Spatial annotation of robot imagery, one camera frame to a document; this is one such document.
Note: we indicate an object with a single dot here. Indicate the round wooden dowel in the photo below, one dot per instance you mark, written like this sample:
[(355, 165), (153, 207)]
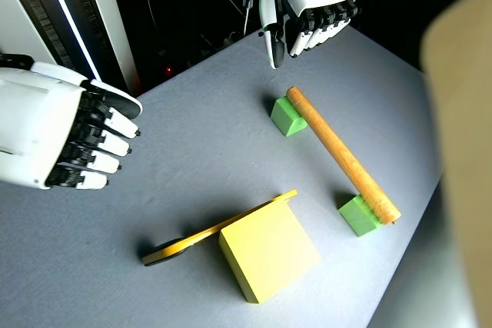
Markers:
[(338, 151)]

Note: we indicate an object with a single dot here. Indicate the white panel with black strips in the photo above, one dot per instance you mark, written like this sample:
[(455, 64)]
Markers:
[(104, 17)]

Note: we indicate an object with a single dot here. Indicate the green block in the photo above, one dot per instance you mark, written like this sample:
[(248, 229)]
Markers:
[(282, 114), (355, 216)]

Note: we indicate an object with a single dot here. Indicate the grey table cloth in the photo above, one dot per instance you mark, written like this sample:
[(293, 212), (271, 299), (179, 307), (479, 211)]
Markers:
[(192, 151)]

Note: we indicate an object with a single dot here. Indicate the beige board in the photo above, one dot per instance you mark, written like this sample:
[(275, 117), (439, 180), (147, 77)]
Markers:
[(465, 113)]

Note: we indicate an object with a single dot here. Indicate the yellow block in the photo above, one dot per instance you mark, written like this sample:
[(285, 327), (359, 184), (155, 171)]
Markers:
[(269, 251)]

